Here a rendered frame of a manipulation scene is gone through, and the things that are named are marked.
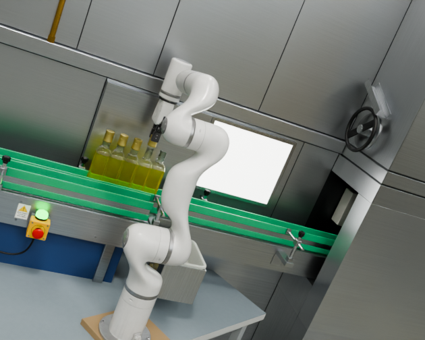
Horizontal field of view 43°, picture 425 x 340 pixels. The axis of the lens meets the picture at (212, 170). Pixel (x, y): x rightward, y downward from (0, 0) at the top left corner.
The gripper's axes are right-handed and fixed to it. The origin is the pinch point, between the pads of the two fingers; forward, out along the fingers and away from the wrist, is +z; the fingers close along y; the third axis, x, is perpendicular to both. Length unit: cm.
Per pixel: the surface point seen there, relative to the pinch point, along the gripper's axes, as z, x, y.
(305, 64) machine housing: -47, 57, -15
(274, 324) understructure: 77, 93, -2
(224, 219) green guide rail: 26.3, 41.2, 3.5
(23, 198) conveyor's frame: 33, -42, 15
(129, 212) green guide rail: 29.1, -2.3, 13.4
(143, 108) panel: -6.1, -5.3, -12.3
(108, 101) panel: -4.6, -19.8, -12.3
